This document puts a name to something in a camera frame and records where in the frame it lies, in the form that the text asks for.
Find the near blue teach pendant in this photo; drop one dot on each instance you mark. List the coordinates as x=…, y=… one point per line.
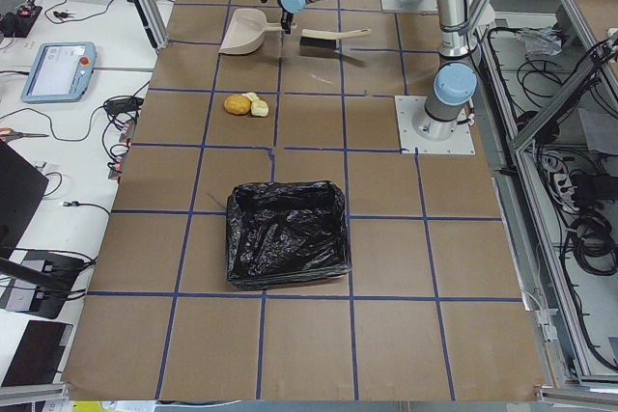
x=61, y=72

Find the cream hand brush black bristles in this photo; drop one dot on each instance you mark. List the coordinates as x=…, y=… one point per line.
x=328, y=39

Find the beige plastic dustpan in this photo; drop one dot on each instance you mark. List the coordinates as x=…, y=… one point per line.
x=246, y=32

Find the yellow bread chunk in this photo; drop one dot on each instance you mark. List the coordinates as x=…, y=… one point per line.
x=259, y=108

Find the bin with black trash bag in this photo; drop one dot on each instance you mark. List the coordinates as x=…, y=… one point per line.
x=280, y=234

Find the black laptop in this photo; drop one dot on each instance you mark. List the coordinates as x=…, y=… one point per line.
x=38, y=354

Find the pale bread chunk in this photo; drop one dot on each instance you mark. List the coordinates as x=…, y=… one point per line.
x=253, y=98

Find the brown round bread roll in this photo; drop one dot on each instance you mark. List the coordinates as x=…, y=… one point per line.
x=237, y=105

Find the black monitor stand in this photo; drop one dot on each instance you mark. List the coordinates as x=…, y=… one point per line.
x=41, y=284

